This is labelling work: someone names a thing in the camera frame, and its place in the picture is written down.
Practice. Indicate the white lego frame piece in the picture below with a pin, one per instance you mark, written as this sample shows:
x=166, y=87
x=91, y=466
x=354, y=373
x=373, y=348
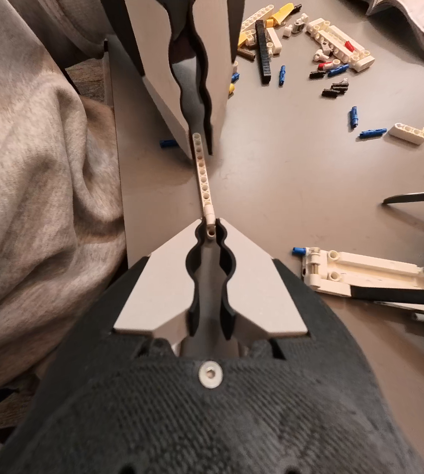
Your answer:
x=341, y=40

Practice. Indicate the long black flat bar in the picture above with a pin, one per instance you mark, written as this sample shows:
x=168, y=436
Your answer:
x=263, y=52

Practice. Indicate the yellow lego plate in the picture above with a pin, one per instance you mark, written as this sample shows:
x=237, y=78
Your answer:
x=282, y=14

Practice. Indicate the thick white lego beam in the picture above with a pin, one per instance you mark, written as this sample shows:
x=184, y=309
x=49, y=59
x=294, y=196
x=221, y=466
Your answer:
x=256, y=18

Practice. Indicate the white angled lego beam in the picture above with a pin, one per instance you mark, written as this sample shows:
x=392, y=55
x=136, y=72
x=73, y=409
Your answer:
x=406, y=134

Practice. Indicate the long white lego beam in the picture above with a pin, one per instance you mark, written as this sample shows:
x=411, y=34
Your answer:
x=202, y=174

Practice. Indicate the yellow lego beam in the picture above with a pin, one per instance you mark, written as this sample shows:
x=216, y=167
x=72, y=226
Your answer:
x=247, y=39

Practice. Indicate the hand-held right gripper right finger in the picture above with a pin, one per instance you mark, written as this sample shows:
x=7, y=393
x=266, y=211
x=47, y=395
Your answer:
x=267, y=296

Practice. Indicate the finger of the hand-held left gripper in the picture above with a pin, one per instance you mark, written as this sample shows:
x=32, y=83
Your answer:
x=217, y=55
x=152, y=44

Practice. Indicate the blue lego pin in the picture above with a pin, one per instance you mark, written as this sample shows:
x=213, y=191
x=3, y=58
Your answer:
x=338, y=70
x=282, y=76
x=373, y=133
x=354, y=117
x=167, y=143

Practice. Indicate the grey lego connector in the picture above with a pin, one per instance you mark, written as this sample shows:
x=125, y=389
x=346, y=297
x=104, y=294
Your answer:
x=300, y=23

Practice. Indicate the partly built lego aircraft model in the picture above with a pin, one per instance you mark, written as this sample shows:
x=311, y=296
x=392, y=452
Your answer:
x=363, y=274

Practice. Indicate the white lego panel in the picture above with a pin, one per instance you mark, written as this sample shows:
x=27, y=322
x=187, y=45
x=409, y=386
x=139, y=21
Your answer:
x=274, y=40

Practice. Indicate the red and white lego connector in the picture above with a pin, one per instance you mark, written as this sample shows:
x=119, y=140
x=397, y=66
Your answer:
x=324, y=66

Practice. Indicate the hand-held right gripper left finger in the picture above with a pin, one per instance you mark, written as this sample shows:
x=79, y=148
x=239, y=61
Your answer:
x=152, y=296

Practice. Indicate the person's left forearm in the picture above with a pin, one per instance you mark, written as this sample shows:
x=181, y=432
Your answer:
x=75, y=29

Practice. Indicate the open instruction booklet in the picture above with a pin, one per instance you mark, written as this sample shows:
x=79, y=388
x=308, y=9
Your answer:
x=419, y=26

